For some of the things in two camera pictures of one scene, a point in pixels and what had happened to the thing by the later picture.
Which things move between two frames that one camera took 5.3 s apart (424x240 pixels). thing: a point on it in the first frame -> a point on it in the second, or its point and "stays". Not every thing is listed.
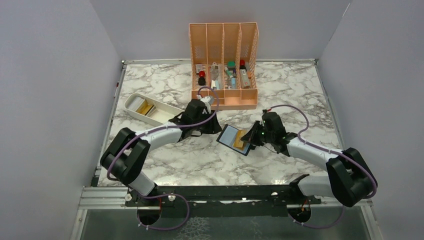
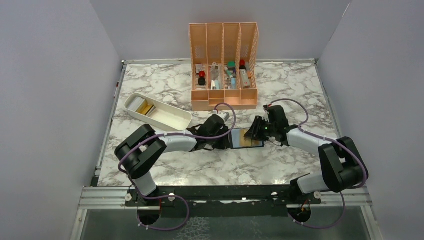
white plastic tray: (150, 109) stays
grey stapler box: (245, 77) stays
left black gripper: (213, 126) -> (224, 144)
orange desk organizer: (223, 63) stays
